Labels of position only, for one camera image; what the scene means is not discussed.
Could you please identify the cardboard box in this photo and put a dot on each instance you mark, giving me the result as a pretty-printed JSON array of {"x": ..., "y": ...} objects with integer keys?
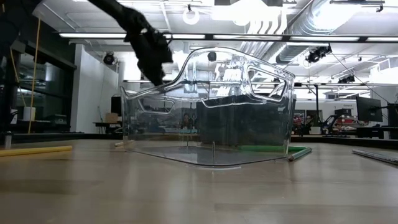
[{"x": 111, "y": 117}]

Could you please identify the metal table post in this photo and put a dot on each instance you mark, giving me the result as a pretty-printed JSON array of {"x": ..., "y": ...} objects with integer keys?
[{"x": 7, "y": 140}]

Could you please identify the grey and navy pencil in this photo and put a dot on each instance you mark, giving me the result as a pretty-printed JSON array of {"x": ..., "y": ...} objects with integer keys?
[{"x": 376, "y": 156}]

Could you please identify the black ceiling spotlight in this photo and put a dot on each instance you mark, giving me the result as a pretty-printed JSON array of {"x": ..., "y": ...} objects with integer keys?
[
  {"x": 109, "y": 58},
  {"x": 317, "y": 53}
]

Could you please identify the long ceiling light strip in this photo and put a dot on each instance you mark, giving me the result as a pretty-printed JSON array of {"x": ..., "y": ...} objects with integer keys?
[{"x": 93, "y": 35}]

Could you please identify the clear plastic bin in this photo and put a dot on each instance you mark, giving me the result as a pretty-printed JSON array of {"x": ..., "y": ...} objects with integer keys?
[{"x": 202, "y": 155}]

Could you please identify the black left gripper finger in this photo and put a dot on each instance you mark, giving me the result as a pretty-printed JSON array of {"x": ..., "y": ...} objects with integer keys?
[
  {"x": 159, "y": 77},
  {"x": 145, "y": 71}
]

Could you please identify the white paper roll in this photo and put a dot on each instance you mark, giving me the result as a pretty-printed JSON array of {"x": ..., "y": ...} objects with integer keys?
[{"x": 29, "y": 113}]

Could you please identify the silver ventilation duct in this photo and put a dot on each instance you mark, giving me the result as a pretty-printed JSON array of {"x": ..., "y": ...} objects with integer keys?
[{"x": 311, "y": 21}]

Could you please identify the person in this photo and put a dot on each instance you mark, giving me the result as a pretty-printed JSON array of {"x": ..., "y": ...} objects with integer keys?
[{"x": 186, "y": 120}]

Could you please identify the black computer monitor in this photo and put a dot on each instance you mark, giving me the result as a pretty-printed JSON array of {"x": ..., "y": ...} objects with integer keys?
[
  {"x": 369, "y": 109},
  {"x": 392, "y": 115},
  {"x": 116, "y": 105}
]

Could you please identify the yellow pencil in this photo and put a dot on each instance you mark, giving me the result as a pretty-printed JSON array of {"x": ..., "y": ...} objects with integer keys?
[{"x": 34, "y": 151}]

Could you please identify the black aluminium table frame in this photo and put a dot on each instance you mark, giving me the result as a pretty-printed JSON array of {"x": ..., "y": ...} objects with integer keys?
[{"x": 62, "y": 136}]

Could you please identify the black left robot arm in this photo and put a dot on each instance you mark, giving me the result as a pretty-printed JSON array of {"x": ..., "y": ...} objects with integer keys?
[{"x": 124, "y": 14}]

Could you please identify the light blue pencil with eraser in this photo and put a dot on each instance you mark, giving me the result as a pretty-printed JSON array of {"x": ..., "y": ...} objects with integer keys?
[{"x": 300, "y": 154}]

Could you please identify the background desk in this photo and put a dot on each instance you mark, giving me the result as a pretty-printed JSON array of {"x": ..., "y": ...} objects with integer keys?
[{"x": 105, "y": 125}]

